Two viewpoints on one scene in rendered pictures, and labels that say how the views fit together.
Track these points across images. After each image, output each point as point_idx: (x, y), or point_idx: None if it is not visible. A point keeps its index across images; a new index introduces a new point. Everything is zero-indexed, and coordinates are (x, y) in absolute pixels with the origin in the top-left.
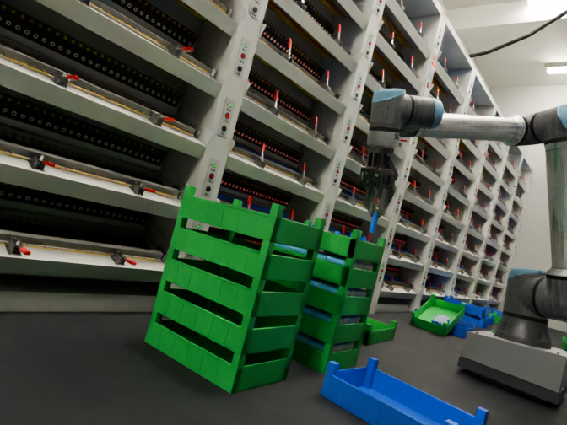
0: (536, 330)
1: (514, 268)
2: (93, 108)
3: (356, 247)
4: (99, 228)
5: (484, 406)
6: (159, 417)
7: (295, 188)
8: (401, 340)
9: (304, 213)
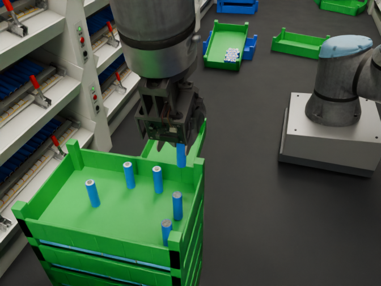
0: (351, 110)
1: (329, 46)
2: None
3: (181, 255)
4: None
5: (328, 244)
6: None
7: (16, 53)
8: (212, 126)
9: (49, 49)
